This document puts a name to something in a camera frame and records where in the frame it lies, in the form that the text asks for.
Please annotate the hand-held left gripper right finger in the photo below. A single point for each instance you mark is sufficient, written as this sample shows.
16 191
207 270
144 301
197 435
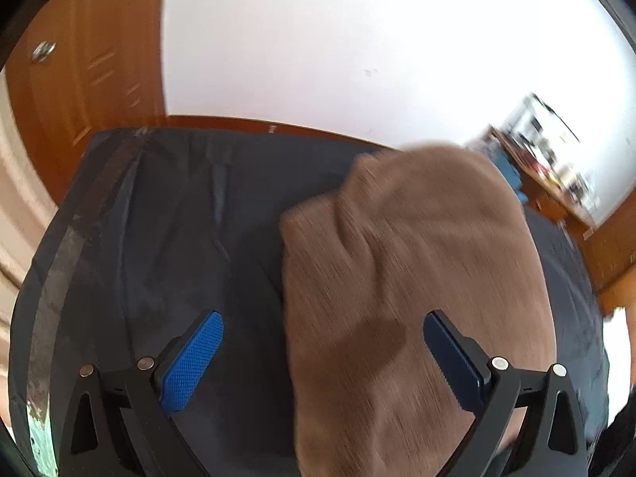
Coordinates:
449 357

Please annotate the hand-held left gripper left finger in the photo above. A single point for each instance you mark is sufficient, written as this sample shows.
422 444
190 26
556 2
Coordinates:
194 357

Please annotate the brown fleece sweater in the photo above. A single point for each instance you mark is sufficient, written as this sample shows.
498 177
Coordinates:
422 258

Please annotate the dark grey bed sheet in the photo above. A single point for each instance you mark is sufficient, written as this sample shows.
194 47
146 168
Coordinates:
174 258

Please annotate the wooden desk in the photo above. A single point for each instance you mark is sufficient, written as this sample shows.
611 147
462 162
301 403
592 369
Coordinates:
551 198

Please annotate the black desk lamp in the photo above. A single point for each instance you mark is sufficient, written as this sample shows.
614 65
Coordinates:
546 109

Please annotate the wooden door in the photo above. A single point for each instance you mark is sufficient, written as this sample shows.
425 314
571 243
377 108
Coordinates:
99 84

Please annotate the metal door knob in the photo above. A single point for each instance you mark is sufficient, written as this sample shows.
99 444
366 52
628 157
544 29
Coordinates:
43 51

